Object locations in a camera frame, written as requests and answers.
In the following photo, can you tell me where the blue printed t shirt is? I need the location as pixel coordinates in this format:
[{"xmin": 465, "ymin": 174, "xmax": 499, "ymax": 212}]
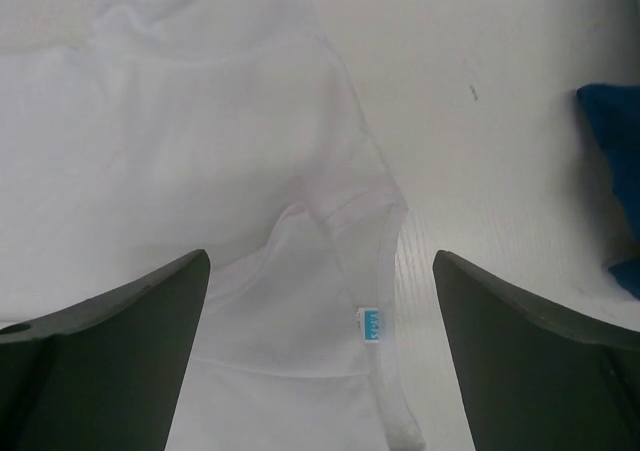
[{"xmin": 575, "ymin": 83, "xmax": 640, "ymax": 301}]

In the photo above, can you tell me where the white t shirt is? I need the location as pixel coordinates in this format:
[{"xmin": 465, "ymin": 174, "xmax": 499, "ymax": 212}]
[{"xmin": 1, "ymin": 0, "xmax": 424, "ymax": 450}]

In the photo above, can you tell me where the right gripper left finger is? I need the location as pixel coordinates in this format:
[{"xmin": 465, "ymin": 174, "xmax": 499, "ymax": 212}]
[{"xmin": 1, "ymin": 250, "xmax": 210, "ymax": 450}]

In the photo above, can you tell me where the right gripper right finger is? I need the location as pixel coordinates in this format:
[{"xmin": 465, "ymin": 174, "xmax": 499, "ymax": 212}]
[{"xmin": 433, "ymin": 251, "xmax": 639, "ymax": 450}]

